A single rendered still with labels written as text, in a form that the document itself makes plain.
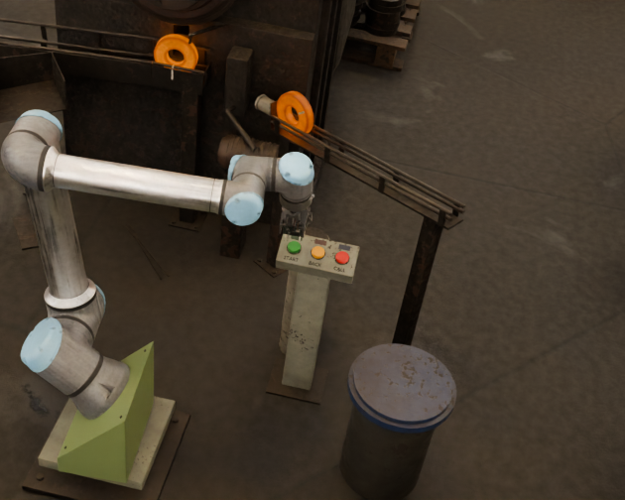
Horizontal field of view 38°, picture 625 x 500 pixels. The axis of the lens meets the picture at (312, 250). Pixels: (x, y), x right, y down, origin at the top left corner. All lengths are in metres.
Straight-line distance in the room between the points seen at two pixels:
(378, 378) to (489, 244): 1.39
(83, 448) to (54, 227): 0.63
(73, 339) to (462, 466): 1.32
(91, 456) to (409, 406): 0.91
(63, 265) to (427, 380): 1.09
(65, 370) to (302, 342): 0.79
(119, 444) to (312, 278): 0.75
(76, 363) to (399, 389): 0.92
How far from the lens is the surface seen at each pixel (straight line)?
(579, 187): 4.44
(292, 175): 2.35
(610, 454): 3.31
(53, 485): 2.92
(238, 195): 2.24
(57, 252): 2.62
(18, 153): 2.35
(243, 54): 3.31
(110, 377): 2.68
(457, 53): 5.29
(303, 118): 3.13
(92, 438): 2.65
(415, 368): 2.73
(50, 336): 2.62
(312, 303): 2.86
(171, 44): 3.36
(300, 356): 3.05
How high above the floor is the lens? 2.41
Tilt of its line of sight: 41 degrees down
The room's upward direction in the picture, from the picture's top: 9 degrees clockwise
